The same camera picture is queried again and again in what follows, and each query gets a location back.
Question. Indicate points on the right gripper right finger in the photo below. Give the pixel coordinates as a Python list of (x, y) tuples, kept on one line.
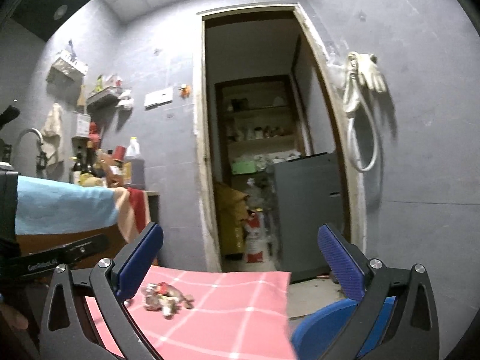
[(395, 315)]

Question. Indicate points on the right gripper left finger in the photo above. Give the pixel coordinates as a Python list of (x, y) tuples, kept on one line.
[(68, 330)]

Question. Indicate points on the chrome kitchen faucet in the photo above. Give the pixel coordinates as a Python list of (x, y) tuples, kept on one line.
[(29, 151)]

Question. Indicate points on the person's left hand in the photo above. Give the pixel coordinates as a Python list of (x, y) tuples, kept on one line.
[(13, 317)]

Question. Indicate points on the blue striped towel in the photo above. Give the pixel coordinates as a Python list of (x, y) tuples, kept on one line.
[(47, 207)]

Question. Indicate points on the blue plastic bucket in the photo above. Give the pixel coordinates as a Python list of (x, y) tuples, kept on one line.
[(316, 333)]

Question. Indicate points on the large oil jug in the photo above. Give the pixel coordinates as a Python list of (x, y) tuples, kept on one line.
[(134, 166)]

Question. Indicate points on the grey washing machine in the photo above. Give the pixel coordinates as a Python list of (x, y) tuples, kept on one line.
[(309, 195)]

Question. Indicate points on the dark glass bottle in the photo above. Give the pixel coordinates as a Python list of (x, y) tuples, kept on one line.
[(88, 167)]

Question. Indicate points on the red white bag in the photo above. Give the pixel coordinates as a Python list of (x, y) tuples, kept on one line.
[(257, 241)]

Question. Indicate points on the pink checked tablecloth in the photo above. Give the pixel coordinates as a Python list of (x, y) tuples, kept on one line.
[(239, 315)]

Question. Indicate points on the red cup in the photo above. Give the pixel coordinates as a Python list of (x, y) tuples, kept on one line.
[(119, 153)]

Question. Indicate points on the beige hanging cloth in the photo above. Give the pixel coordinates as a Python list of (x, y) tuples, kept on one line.
[(53, 136)]

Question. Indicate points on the yellow sack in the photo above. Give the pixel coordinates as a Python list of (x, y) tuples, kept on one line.
[(231, 213)]

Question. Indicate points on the green box on shelf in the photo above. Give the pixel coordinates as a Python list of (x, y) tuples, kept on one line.
[(243, 167)]

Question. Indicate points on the wooden storage shelf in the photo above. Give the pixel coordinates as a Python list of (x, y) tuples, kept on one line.
[(257, 118)]

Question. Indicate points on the white rubber gloves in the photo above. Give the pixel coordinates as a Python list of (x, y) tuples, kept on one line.
[(361, 72)]

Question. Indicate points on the wooden door frame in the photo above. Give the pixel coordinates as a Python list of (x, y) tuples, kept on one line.
[(354, 180)]

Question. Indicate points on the wall wire shelf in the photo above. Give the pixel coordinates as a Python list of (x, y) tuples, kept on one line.
[(104, 98)]

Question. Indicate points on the white wall switch plate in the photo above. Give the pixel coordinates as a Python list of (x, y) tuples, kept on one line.
[(158, 97)]

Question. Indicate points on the white wire basket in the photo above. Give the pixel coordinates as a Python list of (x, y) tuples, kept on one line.
[(72, 70)]

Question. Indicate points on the orange wall hook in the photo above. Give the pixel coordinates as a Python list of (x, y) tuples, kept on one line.
[(185, 91)]

